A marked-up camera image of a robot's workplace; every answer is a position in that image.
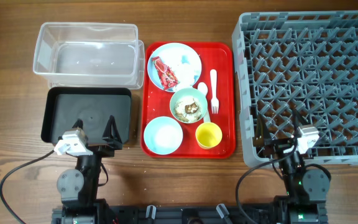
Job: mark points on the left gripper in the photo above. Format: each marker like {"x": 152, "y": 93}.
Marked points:
{"x": 107, "y": 151}

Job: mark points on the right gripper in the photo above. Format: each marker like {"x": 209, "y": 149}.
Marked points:
{"x": 276, "y": 145}

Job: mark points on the light blue bowl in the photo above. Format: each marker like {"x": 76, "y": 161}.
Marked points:
{"x": 163, "y": 135}

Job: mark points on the pink plastic fork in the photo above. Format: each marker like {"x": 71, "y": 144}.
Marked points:
{"x": 214, "y": 100}

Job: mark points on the yellow plastic cup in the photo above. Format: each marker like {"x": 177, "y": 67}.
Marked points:
{"x": 208, "y": 135}

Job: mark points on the red snack wrapper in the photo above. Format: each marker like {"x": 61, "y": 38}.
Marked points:
{"x": 167, "y": 77}

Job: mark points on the white plastic spoon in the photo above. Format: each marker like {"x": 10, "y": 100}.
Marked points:
{"x": 202, "y": 87}

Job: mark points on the green bowl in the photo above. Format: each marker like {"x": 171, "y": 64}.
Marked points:
{"x": 188, "y": 92}

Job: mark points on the light blue plate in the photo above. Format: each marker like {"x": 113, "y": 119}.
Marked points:
{"x": 160, "y": 52}

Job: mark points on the white tissue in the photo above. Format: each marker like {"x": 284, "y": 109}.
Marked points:
{"x": 186, "y": 65}

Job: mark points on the rice and food leftovers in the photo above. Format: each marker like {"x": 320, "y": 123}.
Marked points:
{"x": 188, "y": 109}

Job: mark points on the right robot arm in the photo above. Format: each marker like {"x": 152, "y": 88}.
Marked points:
{"x": 307, "y": 185}

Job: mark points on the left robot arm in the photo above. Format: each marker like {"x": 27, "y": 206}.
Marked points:
{"x": 78, "y": 187}

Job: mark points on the clear plastic waste bin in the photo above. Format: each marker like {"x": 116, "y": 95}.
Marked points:
{"x": 90, "y": 54}

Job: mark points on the grey dishwasher rack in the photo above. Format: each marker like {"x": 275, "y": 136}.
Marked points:
{"x": 304, "y": 61}

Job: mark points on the black plastic tray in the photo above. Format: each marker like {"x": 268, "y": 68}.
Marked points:
{"x": 94, "y": 106}

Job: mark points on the red serving tray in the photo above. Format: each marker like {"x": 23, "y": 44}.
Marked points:
{"x": 213, "y": 55}

